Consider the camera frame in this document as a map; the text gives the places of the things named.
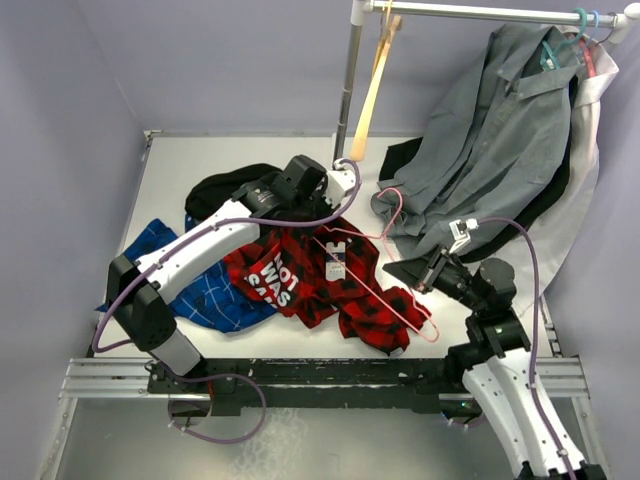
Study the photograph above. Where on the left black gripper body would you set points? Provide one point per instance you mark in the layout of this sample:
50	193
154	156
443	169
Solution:
316	206

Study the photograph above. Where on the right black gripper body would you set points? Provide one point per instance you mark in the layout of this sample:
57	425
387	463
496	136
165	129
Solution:
448	277

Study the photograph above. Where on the red black plaid shirt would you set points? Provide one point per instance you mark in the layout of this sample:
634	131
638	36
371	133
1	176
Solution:
332	271

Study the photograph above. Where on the pink wire hanger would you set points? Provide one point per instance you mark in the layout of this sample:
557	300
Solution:
393	255

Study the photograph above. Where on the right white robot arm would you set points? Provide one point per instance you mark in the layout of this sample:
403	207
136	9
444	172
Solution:
496	365

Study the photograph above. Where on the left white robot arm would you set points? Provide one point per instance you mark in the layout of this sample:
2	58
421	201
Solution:
140	291

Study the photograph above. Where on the cream plastic hanger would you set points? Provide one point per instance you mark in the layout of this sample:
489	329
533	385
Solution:
358	147

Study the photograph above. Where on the white hanging shirt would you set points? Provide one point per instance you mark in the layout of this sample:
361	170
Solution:
554	232

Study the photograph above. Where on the black shirt on table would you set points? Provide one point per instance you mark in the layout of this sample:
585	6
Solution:
207	196

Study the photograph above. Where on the grey hanging shirt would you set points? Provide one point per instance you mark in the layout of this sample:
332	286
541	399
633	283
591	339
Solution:
513	53

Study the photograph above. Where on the blue checked shirt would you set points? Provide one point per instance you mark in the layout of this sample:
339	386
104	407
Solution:
210	300

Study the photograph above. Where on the yellow plastic hanger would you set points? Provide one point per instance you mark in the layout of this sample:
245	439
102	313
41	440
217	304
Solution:
384	24

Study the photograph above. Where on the teal plastic hanger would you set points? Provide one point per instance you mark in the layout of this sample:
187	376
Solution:
548	58

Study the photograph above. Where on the blue hanger hook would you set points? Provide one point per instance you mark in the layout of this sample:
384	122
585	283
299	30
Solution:
596	18

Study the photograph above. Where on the metal clothes rack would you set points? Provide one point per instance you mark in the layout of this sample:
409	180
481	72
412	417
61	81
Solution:
619	25

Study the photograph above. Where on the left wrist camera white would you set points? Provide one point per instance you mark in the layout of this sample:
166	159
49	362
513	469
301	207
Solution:
343	182

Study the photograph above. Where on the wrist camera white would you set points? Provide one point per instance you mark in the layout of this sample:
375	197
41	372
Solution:
343	182
461	232

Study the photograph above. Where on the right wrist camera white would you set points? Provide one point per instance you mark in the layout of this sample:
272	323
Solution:
461	232

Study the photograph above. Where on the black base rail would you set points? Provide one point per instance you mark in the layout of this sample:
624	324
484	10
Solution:
418	385

